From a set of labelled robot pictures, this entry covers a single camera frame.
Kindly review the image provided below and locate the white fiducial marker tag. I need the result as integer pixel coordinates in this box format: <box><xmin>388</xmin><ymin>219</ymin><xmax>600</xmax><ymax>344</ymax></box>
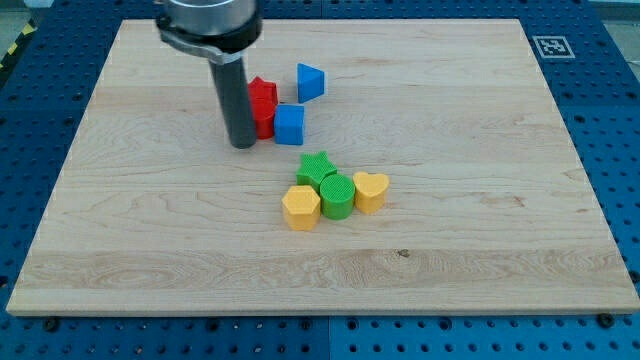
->
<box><xmin>532</xmin><ymin>35</ymin><xmax>575</xmax><ymax>59</ymax></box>

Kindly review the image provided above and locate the black bolt front left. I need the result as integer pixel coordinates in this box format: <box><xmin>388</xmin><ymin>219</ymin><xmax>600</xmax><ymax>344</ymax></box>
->
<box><xmin>42</xmin><ymin>317</ymin><xmax>60</xmax><ymax>333</ymax></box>

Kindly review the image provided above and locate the light wooden board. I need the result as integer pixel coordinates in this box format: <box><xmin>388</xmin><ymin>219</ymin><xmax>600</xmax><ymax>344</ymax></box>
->
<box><xmin>7</xmin><ymin>19</ymin><xmax>639</xmax><ymax>317</ymax></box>

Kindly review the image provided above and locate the black bolt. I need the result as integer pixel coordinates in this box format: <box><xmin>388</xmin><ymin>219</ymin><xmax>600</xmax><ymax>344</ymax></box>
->
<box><xmin>42</xmin><ymin>317</ymin><xmax>60</xmax><ymax>333</ymax></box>
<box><xmin>596</xmin><ymin>313</ymin><xmax>616</xmax><ymax>329</ymax></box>

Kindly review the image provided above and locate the yellow heart block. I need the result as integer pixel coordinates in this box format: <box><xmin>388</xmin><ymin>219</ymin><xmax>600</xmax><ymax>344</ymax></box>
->
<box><xmin>352</xmin><ymin>172</ymin><xmax>390</xmax><ymax>214</ymax></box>

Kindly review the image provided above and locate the red cylinder block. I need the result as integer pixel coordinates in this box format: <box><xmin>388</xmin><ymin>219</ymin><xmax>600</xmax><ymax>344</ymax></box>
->
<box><xmin>251</xmin><ymin>99</ymin><xmax>276</xmax><ymax>140</ymax></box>

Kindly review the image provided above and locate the blue triangle block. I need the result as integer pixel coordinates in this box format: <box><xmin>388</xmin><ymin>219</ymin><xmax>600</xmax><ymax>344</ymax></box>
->
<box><xmin>297</xmin><ymin>63</ymin><xmax>325</xmax><ymax>103</ymax></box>

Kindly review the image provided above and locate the green star block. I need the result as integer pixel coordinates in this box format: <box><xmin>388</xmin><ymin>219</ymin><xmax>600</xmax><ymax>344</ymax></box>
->
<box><xmin>296</xmin><ymin>151</ymin><xmax>338</xmax><ymax>192</ymax></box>

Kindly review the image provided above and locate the blue cube block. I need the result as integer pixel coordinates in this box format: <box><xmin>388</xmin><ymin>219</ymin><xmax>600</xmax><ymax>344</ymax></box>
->
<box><xmin>274</xmin><ymin>104</ymin><xmax>305</xmax><ymax>145</ymax></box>

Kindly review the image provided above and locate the yellow hexagon block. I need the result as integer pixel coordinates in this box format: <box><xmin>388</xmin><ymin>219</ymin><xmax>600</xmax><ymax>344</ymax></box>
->
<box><xmin>281</xmin><ymin>185</ymin><xmax>321</xmax><ymax>231</ymax></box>

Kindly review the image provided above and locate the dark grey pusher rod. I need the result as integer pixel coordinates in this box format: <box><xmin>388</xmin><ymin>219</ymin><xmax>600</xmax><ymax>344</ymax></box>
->
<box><xmin>209</xmin><ymin>58</ymin><xmax>257</xmax><ymax>149</ymax></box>

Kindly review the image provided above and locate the red pentagon block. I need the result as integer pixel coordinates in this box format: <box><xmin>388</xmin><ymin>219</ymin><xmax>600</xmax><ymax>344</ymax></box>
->
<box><xmin>248</xmin><ymin>76</ymin><xmax>279</xmax><ymax>105</ymax></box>

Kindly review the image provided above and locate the green cylinder block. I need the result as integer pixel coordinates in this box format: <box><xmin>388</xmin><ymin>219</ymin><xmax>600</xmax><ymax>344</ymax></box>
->
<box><xmin>319</xmin><ymin>174</ymin><xmax>355</xmax><ymax>220</ymax></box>

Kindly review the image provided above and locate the black bolt front right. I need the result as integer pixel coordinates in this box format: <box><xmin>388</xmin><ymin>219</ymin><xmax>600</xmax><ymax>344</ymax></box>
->
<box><xmin>596</xmin><ymin>313</ymin><xmax>616</xmax><ymax>329</ymax></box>

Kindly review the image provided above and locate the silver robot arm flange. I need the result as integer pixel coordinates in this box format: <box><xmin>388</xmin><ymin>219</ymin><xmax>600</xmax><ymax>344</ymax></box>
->
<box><xmin>155</xmin><ymin>0</ymin><xmax>262</xmax><ymax>65</ymax></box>

